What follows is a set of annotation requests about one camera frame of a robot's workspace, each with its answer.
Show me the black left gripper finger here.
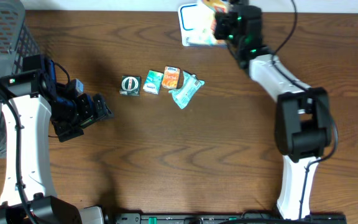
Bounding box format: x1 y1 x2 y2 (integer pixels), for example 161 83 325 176
79 119 96 128
93 93 114 120

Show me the yellow snack chip bag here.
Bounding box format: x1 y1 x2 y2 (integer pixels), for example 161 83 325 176
187 0 228 47

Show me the dark green round-label box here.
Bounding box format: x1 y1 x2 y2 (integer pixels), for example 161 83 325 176
119 75 141 96

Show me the teal tissue pack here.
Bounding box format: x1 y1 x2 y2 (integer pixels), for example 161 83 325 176
143 70 163 95

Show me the orange tissue pack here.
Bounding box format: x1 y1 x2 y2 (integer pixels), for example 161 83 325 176
162 66 180 90

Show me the mint green pack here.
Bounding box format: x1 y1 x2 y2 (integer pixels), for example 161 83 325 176
168 71 205 110

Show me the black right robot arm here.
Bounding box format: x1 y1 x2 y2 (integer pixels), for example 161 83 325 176
214 1 338 221

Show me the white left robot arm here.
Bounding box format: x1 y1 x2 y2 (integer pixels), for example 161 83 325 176
0 54 113 223

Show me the white barcode scanner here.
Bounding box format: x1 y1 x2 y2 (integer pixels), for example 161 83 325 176
178 3 203 47

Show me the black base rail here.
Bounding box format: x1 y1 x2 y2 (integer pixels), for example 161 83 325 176
105 212 347 224

